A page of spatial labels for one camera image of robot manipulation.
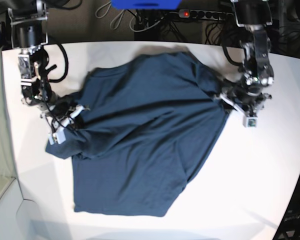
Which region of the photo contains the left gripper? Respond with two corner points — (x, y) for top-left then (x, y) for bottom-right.
(214, 87), (272, 120)

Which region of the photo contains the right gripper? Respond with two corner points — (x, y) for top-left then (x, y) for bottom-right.
(41, 103), (90, 134)

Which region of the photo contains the dark blue t-shirt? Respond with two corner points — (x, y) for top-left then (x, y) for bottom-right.
(45, 51), (229, 217)

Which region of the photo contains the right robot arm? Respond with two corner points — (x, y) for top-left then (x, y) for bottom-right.
(6, 0), (86, 137)

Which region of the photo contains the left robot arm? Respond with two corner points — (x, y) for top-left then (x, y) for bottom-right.
(218, 0), (274, 127)

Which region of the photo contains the black power strip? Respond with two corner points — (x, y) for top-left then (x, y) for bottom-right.
(178, 9), (234, 21)

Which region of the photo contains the blue box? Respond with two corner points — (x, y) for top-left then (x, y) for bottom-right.
(111, 0), (181, 10)

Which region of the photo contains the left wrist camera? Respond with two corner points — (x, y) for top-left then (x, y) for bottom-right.
(243, 116), (258, 128)

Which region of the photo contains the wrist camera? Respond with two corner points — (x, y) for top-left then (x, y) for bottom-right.
(48, 131), (66, 145)
(243, 116), (258, 128)

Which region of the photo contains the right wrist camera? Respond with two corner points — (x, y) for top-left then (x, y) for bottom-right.
(48, 131), (66, 145)

